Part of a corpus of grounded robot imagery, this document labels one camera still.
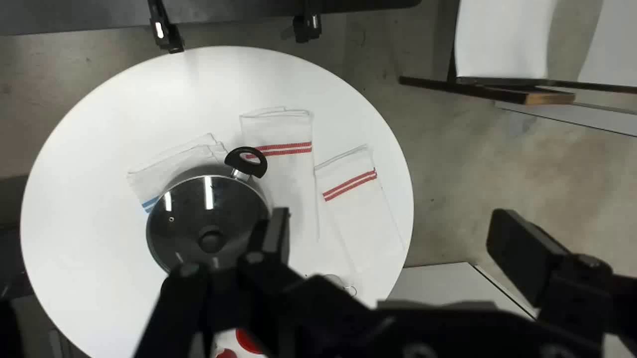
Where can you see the white towel blue stripes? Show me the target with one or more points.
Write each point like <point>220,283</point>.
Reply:
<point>172,162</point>

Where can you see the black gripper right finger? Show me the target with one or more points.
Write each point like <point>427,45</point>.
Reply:
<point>525,255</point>

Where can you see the white chair dark wood frame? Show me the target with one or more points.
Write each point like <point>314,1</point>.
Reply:
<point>505,41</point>

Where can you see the black clamp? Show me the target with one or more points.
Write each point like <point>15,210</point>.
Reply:
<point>308,29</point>
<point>164,31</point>

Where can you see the glass pot lid black knob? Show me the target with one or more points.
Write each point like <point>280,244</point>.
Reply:
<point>192,220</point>

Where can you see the red bowl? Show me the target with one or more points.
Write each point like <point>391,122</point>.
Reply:
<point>248,341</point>

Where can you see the white towel red stripes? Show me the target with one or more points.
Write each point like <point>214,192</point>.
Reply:
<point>286,130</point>
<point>362,212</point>

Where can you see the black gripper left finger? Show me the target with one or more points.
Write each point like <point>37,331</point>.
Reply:
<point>276,232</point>

